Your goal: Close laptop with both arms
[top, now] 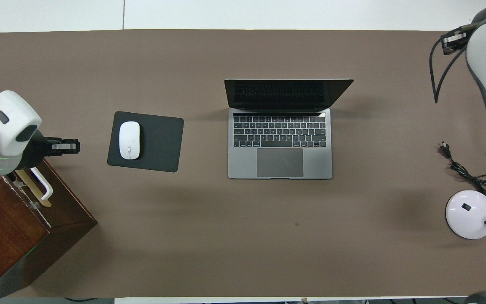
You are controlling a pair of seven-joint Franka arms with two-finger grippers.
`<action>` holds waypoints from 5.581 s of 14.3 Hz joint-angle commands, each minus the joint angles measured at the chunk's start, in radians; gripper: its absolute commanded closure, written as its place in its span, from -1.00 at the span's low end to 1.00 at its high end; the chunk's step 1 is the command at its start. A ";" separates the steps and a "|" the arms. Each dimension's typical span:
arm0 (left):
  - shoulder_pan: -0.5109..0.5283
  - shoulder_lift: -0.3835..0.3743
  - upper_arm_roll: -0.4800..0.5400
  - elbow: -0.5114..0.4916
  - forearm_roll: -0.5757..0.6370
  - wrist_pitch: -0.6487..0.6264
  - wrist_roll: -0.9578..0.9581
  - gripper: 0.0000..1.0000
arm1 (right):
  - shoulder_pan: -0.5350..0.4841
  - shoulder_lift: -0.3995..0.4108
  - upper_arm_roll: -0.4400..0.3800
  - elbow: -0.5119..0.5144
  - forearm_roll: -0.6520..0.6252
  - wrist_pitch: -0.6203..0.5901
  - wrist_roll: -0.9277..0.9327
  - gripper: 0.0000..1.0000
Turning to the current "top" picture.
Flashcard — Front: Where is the black mouse pad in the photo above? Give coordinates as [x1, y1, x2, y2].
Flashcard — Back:
[107, 111, 184, 173]

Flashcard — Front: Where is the white box handle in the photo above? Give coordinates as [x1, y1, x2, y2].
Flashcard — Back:
[15, 167, 54, 207]

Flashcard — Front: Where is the white computer mouse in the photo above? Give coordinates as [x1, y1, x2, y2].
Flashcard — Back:
[119, 121, 141, 160]

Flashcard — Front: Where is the brown table mat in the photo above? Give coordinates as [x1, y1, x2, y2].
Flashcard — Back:
[0, 30, 486, 298]

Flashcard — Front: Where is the grey aluminium laptop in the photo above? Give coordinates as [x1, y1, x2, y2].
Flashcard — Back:
[224, 79, 354, 180]

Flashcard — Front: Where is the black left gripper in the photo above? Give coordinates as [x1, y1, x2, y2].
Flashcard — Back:
[16, 132, 80, 170]

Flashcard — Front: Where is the white desk lamp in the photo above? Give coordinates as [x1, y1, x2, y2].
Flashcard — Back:
[445, 160, 486, 240]

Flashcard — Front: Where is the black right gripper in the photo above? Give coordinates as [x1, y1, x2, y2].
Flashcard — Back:
[442, 24, 475, 55]

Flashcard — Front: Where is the black lamp power cable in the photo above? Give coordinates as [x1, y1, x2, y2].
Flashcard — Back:
[439, 142, 486, 195]

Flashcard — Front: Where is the dark brown wooden box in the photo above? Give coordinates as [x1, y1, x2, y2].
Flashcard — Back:
[0, 158, 98, 302]

